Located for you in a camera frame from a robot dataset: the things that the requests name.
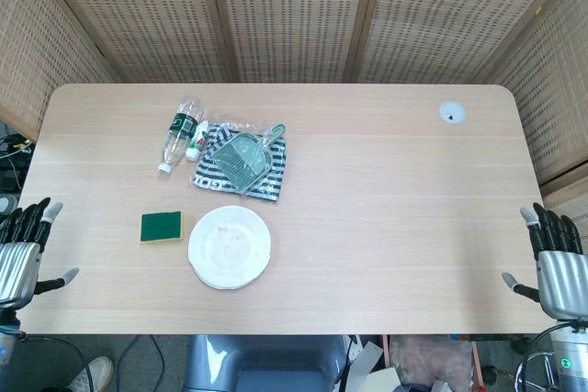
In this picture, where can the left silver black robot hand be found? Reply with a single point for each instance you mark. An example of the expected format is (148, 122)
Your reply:
(18, 268)

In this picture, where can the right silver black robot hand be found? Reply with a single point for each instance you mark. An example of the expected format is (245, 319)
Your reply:
(562, 282)

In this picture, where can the green yellow sponge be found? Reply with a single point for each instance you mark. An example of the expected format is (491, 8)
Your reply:
(161, 226)

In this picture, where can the white round plate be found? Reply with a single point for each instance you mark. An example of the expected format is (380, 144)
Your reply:
(229, 247)

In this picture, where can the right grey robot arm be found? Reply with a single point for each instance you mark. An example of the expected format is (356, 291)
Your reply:
(572, 355)

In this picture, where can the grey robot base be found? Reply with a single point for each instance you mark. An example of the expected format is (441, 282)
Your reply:
(266, 364)

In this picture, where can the white shoe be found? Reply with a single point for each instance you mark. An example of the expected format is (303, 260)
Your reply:
(92, 376)

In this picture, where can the pink plastic bag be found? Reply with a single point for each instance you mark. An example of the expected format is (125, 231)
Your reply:
(432, 357)

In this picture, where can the beige cardboard piece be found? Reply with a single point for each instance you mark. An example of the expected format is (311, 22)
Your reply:
(383, 380)

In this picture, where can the clear plastic bottle green label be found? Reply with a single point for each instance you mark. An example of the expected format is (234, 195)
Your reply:
(180, 132)

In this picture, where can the small white tube red print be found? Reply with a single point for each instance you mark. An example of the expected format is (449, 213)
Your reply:
(198, 139)

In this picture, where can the green plastic slotted scoop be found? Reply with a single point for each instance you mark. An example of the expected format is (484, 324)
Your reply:
(241, 160)

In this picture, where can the black white striped cloth package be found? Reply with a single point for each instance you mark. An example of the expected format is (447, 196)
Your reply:
(275, 167)

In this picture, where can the woven bamboo folding screen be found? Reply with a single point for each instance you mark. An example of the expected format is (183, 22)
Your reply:
(294, 15)

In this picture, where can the chrome stool frame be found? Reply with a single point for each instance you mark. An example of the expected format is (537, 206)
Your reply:
(546, 366)

